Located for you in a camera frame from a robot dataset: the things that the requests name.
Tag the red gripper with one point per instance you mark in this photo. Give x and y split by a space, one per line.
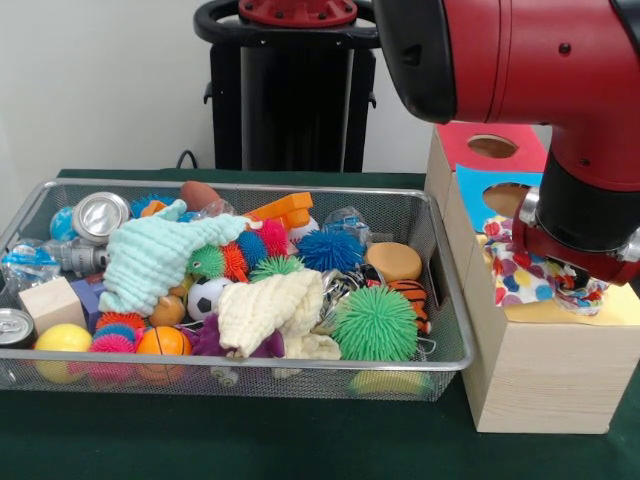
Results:
590 265

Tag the polka-dot cloth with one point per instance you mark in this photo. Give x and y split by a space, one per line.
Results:
520 275

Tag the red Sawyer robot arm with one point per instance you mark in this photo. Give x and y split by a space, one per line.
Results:
540 70

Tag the wooden box with three holes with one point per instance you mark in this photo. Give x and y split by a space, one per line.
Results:
550 380

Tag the clear mesh bin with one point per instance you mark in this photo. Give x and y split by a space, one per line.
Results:
445 320

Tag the tan round wooden block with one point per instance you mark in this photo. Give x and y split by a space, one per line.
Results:
393 262

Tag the green spiky ball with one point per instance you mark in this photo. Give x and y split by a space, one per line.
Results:
375 322

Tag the blue spiky ball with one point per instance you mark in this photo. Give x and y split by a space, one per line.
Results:
330 250

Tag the orange plastic toy brick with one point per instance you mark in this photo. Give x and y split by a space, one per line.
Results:
283 208

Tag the cream yellow cloth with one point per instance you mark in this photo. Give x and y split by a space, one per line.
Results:
262 312

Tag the dark green tablecloth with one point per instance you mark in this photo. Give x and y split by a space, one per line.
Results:
250 440

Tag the small soccer ball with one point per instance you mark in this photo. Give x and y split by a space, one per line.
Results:
206 298

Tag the small orange basketball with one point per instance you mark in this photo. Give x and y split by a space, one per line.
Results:
163 342

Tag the mint green cloth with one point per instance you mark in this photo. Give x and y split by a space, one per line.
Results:
155 262

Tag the pink spiky ball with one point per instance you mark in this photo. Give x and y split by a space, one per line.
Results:
112 342

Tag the silver drink can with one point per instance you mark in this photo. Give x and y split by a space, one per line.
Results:
100 215

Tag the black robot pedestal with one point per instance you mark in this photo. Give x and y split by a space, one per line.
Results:
290 100

